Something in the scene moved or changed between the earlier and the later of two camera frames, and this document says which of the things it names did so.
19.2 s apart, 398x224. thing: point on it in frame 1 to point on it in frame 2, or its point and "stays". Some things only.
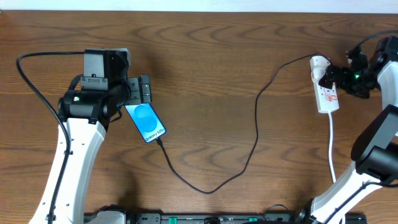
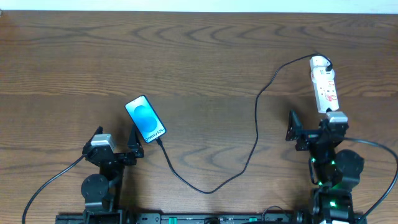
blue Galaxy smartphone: [146, 121] stays
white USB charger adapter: [318, 72] stays
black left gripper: [137, 90] to [118, 156]
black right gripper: [333, 74] to [313, 137]
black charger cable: [231, 180] stays
